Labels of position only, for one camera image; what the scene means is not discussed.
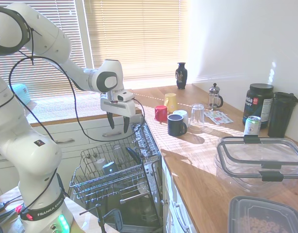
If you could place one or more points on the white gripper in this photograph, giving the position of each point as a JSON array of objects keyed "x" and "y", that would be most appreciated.
[{"x": 120, "y": 108}]

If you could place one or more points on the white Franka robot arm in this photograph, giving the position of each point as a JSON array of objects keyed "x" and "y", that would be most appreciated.
[{"x": 8, "y": 136}]

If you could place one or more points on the dishwasher cutlery tray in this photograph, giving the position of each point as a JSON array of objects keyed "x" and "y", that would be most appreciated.
[{"x": 144, "y": 138}]

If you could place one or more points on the red mug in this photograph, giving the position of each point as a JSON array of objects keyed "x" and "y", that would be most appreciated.
[{"x": 161, "y": 114}]

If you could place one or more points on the white mug in rack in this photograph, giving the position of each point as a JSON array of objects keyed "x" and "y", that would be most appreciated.
[{"x": 100, "y": 163}]

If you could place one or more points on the navy blue mug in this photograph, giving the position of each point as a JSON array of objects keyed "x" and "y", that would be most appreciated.
[{"x": 174, "y": 127}]

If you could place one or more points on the yellow mug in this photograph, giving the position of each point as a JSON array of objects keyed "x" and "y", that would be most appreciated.
[{"x": 170, "y": 102}]

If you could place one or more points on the white drawer cabinet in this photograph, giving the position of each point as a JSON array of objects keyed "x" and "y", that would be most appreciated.
[{"x": 90, "y": 128}]

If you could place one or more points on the tall clear glass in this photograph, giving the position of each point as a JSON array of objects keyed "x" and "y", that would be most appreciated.
[{"x": 118, "y": 153}]

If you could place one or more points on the black kitchen utensil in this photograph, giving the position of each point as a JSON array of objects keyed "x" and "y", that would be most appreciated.
[{"x": 134, "y": 155}]

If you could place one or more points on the dark decorated vase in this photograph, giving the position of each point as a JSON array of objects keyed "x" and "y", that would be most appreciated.
[{"x": 181, "y": 77}]

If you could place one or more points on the clear drinking glass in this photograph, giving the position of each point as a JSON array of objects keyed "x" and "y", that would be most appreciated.
[{"x": 196, "y": 116}]

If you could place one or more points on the wide window blind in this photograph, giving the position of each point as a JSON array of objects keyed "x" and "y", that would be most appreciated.
[{"x": 139, "y": 36}]

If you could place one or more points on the white cabinet under counter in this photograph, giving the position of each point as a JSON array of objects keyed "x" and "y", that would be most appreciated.
[{"x": 170, "y": 194}]

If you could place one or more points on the glass French press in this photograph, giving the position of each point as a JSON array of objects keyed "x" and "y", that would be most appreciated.
[{"x": 214, "y": 99}]

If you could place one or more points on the colourful printed card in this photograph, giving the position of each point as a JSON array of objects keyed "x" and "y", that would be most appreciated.
[{"x": 219, "y": 117}]

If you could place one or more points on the teal cap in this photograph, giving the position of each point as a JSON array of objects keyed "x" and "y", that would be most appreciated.
[{"x": 20, "y": 93}]

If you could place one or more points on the red knob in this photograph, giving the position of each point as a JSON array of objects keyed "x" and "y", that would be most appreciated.
[{"x": 18, "y": 209}]

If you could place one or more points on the white green drink can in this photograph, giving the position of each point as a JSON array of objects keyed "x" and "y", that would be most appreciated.
[{"x": 252, "y": 126}]

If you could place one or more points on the clear container black-trimmed lid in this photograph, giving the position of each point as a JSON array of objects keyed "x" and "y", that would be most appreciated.
[{"x": 248, "y": 174}]

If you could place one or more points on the black protein powder tub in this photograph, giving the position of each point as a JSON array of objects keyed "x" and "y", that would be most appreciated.
[{"x": 258, "y": 104}]

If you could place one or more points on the grey container with cereal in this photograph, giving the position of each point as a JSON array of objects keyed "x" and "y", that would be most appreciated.
[{"x": 238, "y": 206}]

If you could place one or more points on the black shaker bottle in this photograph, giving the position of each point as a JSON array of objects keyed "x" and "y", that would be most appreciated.
[{"x": 281, "y": 116}]

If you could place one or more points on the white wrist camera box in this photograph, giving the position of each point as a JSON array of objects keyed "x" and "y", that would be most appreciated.
[{"x": 124, "y": 96}]

